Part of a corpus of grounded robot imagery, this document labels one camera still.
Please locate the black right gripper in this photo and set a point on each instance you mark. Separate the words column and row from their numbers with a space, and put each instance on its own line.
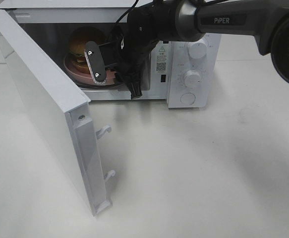
column 127, row 53

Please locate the pink round plate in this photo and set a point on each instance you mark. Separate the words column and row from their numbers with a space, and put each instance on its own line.
column 83, row 77

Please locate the burger with lettuce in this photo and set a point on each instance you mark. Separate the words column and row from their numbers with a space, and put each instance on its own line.
column 77, row 42

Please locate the white microwave door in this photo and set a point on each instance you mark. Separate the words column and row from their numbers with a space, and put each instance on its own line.
column 59, row 110

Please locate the round white door button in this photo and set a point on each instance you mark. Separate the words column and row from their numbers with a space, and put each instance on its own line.
column 188, row 98

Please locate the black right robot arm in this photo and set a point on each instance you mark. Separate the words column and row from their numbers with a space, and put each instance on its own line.
column 188, row 21

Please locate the glass turntable plate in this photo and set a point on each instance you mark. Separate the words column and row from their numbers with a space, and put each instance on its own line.
column 87, row 86

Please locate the white warning label sticker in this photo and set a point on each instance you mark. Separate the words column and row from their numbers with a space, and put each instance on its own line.
column 161, row 58

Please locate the white microwave oven body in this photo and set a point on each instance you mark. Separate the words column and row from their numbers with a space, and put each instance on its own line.
column 34, row 36

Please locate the white lower timer knob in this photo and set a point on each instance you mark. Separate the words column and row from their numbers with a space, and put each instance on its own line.
column 191, row 79

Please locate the white upper power knob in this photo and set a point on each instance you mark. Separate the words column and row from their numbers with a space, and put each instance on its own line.
column 197, row 50

